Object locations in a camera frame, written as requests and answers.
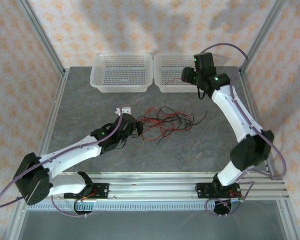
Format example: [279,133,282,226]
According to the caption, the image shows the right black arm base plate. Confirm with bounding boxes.
[196,182,242,200]

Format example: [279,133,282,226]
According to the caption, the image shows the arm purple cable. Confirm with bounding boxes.
[0,109,123,219]
[199,42,288,219]

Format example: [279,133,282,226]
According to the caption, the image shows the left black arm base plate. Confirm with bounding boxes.
[64,182,110,200]

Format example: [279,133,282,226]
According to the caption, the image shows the white perforated plastic basket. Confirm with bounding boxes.
[89,52,155,94]
[152,52,216,94]

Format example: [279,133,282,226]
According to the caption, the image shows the aluminium table edge rail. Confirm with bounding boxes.
[238,67,276,180]
[38,69,70,161]

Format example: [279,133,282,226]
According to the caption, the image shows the slotted grey cable duct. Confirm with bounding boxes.
[26,202,208,211]

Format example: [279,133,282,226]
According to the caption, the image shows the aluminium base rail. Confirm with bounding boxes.
[17,171,290,201]

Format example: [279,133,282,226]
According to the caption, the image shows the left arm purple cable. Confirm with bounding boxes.
[0,109,123,219]

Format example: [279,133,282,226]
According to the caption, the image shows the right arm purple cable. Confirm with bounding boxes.
[199,42,288,219]

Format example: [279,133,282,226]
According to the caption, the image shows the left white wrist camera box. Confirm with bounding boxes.
[114,106,133,116]

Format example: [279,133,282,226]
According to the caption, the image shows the aluminium frame post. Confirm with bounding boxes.
[17,0,67,76]
[238,0,288,73]

